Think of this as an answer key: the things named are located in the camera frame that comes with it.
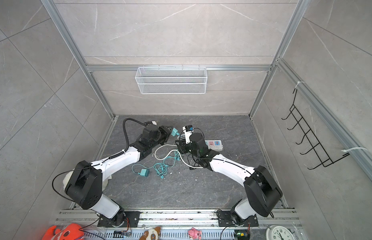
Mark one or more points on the white analog clock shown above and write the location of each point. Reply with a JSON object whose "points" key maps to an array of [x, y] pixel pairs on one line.
{"points": [[276, 232]]}

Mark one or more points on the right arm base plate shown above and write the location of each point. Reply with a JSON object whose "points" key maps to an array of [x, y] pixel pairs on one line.
{"points": [[227, 219]]}

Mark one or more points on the white multicolour power strip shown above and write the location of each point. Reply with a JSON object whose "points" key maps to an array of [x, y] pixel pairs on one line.
{"points": [[215, 145]]}

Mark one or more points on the brown white plush puppy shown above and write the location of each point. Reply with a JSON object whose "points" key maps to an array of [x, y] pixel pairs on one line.
{"points": [[151, 234]]}

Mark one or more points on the pink plush toy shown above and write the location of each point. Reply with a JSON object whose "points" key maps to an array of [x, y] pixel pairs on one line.
{"points": [[195, 234]]}

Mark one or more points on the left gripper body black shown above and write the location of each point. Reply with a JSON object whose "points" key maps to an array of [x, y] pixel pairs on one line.
{"points": [[162, 137]]}

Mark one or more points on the white plush dog toy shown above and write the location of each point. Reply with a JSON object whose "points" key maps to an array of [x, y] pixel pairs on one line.
{"points": [[68, 176]]}

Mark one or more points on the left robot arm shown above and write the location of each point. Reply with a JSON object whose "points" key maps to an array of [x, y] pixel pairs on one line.
{"points": [[84, 185]]}

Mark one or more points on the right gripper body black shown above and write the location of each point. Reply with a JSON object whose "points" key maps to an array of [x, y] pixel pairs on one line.
{"points": [[187, 149]]}

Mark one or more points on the black wire hook rack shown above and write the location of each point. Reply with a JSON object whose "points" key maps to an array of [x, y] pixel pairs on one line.
{"points": [[310, 137]]}

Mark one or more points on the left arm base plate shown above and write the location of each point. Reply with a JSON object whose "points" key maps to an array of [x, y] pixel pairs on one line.
{"points": [[121, 220]]}

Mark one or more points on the red plush toy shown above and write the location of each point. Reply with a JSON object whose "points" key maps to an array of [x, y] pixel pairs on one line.
{"points": [[70, 232]]}

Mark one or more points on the white wire mesh basket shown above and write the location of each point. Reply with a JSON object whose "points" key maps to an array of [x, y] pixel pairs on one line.
{"points": [[172, 80]]}

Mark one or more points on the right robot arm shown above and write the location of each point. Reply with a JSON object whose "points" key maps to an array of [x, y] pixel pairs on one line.
{"points": [[262, 191]]}

